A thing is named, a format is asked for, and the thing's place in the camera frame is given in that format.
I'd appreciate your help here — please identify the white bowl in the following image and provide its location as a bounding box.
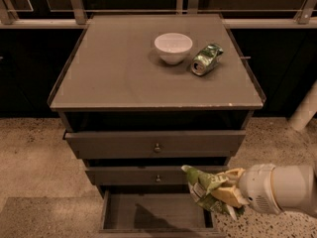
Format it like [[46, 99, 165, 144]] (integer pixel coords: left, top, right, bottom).
[[155, 33, 193, 64]]

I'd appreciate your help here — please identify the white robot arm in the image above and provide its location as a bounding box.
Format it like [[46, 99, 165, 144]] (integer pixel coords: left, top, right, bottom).
[[212, 164, 317, 218]]

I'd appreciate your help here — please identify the dark grey drawer cabinet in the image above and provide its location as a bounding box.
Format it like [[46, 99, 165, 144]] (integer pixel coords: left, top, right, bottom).
[[47, 13, 267, 238]]

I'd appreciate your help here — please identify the green jalapeno chip bag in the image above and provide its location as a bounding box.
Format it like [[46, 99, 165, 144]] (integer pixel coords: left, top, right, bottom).
[[181, 165, 245, 220]]

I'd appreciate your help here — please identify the white cylindrical post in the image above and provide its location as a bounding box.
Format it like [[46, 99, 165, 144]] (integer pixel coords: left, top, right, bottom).
[[289, 80, 317, 131]]

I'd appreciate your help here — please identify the drawer with knob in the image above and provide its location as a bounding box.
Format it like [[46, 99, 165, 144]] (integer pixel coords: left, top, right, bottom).
[[64, 130, 246, 159], [84, 165, 230, 186]]

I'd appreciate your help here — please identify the metal window rail frame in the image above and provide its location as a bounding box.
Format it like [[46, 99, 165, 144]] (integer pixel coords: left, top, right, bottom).
[[1, 0, 317, 29]]

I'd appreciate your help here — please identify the middle drawer with knob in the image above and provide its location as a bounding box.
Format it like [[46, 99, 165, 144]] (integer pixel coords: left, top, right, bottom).
[[84, 165, 230, 186]]

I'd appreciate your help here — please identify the crushed green soda can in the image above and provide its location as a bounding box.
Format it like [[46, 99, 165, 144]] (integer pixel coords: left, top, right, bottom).
[[191, 43, 224, 76]]

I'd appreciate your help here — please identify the top drawer with knob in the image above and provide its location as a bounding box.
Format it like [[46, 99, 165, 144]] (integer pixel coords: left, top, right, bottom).
[[64, 130, 246, 159]]

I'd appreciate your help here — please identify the open bottom drawer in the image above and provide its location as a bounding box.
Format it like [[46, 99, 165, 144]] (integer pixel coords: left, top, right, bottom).
[[96, 191, 226, 238]]

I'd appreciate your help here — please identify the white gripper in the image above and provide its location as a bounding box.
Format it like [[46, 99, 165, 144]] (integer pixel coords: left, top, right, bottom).
[[211, 164, 281, 214]]

